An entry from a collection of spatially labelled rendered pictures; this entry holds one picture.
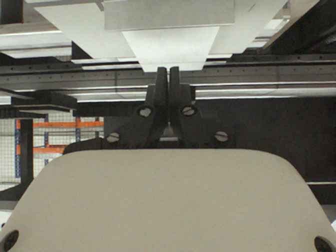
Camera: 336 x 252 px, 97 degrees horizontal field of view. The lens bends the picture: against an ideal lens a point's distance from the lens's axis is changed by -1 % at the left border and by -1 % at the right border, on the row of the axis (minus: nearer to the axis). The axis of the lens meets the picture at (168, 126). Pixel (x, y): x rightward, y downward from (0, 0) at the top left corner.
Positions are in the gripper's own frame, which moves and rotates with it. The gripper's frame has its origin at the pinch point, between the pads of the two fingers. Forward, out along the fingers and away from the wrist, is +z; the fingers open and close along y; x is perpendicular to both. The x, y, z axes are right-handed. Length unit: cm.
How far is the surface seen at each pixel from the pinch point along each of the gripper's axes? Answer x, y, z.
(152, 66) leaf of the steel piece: -3.3, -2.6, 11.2
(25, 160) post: -76, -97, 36
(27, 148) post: -71, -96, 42
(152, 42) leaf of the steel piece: 1.1, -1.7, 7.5
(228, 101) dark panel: -39, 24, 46
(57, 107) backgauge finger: -20.6, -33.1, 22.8
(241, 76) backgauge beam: -16.6, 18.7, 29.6
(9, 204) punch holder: -11.5, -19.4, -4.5
